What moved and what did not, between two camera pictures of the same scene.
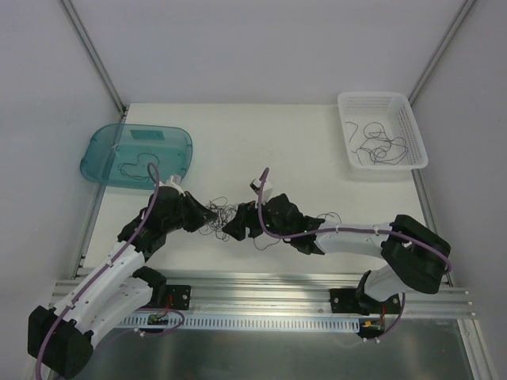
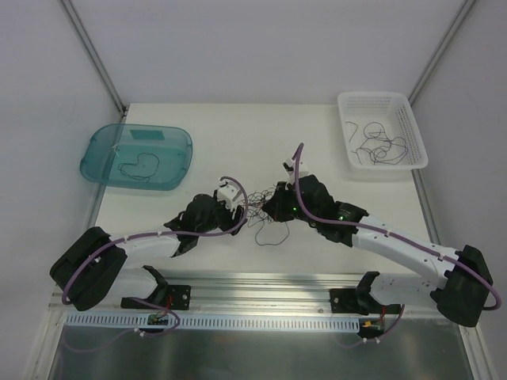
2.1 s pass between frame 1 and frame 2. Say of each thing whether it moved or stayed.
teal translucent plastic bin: stayed
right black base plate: stayed
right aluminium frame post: stayed
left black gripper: moved
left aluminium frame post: stayed
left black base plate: stayed
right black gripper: moved
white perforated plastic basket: stayed
